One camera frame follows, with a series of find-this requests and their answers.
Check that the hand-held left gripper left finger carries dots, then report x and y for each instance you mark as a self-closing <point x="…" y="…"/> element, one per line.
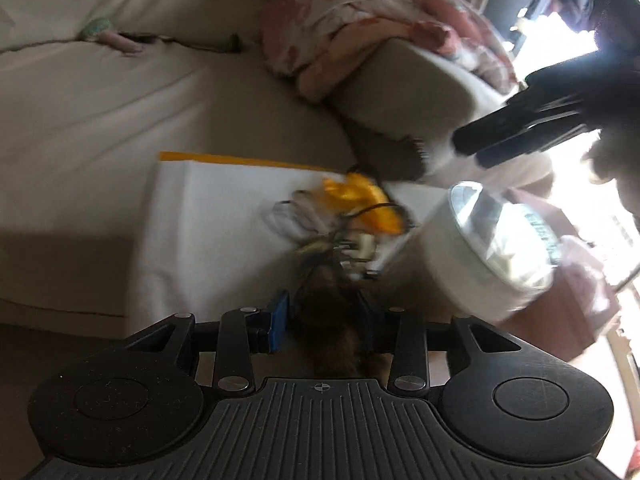
<point x="279" y="324"/>

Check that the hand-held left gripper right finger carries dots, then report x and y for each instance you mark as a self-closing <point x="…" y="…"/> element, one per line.
<point x="369" y="340"/>

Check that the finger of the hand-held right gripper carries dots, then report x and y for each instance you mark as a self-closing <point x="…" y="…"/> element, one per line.
<point x="525" y="147"/>
<point x="505" y="122"/>

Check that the brown furry plush toy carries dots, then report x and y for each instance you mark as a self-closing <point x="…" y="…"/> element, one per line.
<point x="332" y="320"/>

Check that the beige cushion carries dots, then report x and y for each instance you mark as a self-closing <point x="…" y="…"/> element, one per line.
<point x="415" y="90"/>

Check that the white round tub clear lid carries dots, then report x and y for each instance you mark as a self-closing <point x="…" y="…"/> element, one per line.
<point x="480" y="255"/>

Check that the white bag with yellow edge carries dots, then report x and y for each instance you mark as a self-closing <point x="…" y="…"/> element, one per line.
<point x="210" y="230"/>

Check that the dark brown fuzzy cloth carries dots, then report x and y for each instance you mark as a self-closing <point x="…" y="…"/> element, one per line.
<point x="387" y="152"/>

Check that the yellow cloth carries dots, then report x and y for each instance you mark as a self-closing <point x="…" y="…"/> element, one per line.
<point x="372" y="205"/>

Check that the clear plastic bag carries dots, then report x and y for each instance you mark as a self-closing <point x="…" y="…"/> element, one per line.
<point x="592" y="280"/>

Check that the pink floral blanket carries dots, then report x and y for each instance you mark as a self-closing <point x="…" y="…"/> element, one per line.
<point x="370" y="15"/>

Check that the brown cardboard box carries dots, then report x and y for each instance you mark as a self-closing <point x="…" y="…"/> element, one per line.
<point x="555" y="320"/>

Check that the beige sofa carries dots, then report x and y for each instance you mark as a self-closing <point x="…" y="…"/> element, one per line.
<point x="100" y="135"/>

